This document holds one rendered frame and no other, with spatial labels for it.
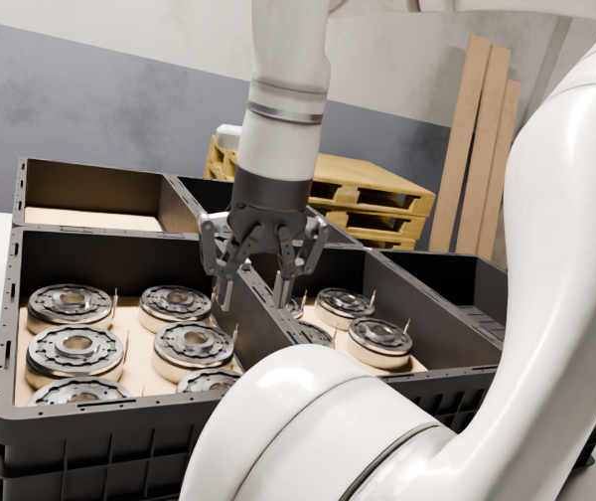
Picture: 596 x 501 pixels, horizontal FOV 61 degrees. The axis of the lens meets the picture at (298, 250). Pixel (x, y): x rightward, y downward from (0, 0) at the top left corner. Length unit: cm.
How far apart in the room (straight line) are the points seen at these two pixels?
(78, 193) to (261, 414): 103
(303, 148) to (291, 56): 8
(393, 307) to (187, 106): 235
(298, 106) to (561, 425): 33
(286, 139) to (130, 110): 261
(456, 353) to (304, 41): 52
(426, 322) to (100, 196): 74
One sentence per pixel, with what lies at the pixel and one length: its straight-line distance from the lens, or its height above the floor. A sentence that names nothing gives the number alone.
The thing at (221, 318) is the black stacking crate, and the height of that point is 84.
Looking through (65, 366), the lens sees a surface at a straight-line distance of 61.
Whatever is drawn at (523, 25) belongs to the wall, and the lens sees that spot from 411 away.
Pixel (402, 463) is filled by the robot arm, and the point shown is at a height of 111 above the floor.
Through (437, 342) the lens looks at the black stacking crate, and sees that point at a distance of 82.
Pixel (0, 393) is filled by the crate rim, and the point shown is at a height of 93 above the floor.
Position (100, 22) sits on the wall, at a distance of 301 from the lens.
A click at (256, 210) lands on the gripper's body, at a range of 49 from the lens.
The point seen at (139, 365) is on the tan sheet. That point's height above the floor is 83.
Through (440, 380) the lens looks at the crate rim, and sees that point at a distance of 61.
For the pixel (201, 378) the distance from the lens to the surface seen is 61.
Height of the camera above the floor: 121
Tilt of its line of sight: 19 degrees down
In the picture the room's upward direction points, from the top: 14 degrees clockwise
